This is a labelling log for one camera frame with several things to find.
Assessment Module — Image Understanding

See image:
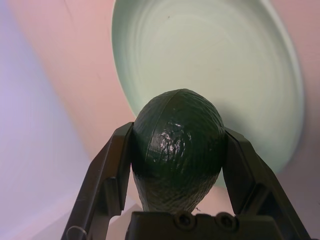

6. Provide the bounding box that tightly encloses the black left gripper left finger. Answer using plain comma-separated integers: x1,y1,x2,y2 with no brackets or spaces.
61,121,135,240

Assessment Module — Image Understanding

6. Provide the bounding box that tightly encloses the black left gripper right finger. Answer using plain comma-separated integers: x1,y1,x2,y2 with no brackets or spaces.
223,128,311,240

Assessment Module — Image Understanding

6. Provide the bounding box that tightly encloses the dark green avocado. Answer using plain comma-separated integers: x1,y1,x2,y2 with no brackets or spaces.
131,88,228,215

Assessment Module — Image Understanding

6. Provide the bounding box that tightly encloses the mint green plate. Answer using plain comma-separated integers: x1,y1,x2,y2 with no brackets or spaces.
111,0,312,188

